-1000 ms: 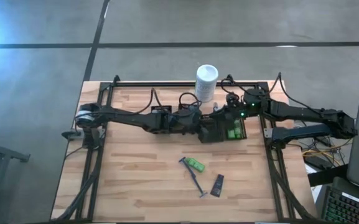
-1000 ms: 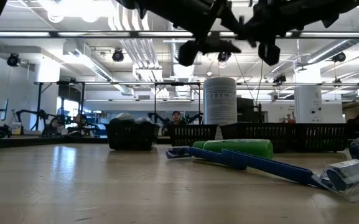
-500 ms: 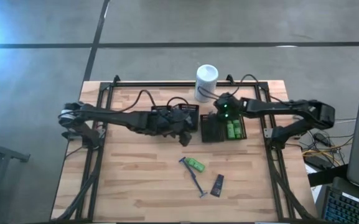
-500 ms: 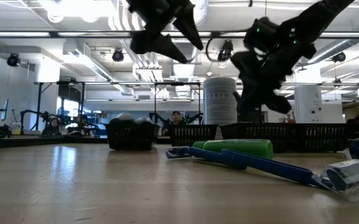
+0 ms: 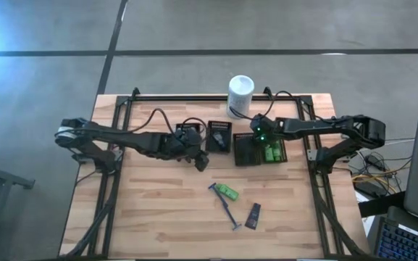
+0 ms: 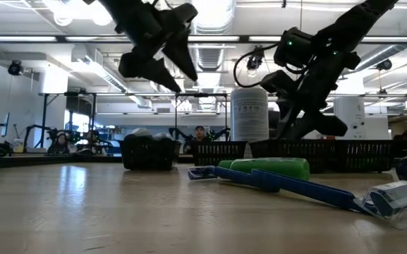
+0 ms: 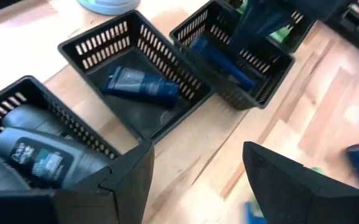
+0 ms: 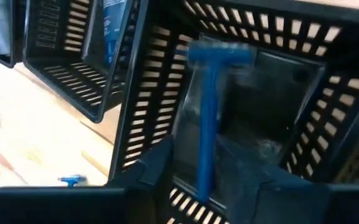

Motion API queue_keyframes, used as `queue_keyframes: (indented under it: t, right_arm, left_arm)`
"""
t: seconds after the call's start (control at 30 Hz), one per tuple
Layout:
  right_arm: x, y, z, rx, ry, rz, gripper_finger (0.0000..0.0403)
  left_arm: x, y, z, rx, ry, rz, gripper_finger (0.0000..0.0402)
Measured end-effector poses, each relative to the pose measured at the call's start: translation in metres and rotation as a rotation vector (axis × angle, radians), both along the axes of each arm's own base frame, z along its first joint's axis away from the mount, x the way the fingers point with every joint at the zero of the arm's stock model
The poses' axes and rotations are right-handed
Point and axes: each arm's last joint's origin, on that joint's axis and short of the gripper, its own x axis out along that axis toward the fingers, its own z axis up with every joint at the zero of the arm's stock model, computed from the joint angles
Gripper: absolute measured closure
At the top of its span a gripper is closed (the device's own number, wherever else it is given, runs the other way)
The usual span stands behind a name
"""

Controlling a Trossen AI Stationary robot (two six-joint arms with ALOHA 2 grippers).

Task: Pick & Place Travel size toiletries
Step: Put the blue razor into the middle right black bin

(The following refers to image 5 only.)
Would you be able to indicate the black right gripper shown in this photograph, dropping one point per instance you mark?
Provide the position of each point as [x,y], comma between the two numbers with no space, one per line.
[266,125]

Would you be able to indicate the blue backlit keyboard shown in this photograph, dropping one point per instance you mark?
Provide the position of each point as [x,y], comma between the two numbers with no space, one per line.
[404,246]

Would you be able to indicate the black power adapter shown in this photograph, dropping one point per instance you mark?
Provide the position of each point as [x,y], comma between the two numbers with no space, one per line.
[375,161]

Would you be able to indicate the black power brick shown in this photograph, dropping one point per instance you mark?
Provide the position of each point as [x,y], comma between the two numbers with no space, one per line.
[369,188]

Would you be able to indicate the blue disposable razor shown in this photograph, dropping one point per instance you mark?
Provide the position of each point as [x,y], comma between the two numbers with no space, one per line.
[225,205]

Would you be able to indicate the green travel toiletry tube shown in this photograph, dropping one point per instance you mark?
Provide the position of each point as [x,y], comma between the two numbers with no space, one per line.
[269,154]
[277,152]
[228,192]

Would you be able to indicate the white cylindrical canister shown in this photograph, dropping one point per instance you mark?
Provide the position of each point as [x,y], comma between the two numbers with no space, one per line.
[241,88]

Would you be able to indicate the gray metal bracket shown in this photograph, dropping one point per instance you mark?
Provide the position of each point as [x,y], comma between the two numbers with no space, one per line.
[312,154]

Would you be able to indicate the black perforated plastic basket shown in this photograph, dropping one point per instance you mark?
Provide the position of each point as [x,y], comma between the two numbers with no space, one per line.
[284,157]
[188,125]
[245,154]
[226,127]

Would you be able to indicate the black aluminium rig frame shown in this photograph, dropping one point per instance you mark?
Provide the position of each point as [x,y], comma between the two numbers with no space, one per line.
[212,98]

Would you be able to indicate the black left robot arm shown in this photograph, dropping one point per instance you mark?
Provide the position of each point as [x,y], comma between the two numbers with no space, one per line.
[121,137]

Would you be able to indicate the black side stand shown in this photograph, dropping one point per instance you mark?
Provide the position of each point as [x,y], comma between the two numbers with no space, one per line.
[2,177]

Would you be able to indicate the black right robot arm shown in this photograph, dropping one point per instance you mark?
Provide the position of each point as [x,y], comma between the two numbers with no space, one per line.
[313,127]

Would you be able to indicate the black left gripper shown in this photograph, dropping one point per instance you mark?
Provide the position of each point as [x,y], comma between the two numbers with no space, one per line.
[179,143]

